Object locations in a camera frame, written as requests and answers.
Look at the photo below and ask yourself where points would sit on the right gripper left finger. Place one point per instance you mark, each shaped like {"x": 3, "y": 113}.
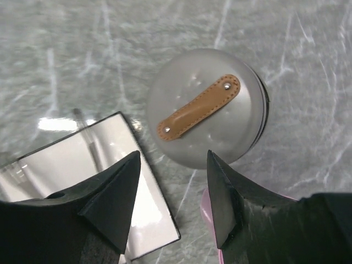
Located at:
{"x": 55, "y": 229}

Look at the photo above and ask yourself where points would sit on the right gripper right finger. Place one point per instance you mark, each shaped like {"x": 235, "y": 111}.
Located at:
{"x": 255, "y": 225}

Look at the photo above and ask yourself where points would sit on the pink lid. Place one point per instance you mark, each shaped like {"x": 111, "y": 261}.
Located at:
{"x": 206, "y": 213}

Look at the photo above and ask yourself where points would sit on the metal tongs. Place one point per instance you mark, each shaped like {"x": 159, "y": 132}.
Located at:
{"x": 53, "y": 168}

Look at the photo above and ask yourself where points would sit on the grey lid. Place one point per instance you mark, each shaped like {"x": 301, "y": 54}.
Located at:
{"x": 204, "y": 100}

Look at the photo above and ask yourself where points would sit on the grey cylindrical container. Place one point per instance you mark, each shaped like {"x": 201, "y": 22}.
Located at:
{"x": 265, "y": 109}

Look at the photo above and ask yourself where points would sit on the white square plate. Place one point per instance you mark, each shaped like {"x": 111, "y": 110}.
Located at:
{"x": 152, "y": 224}

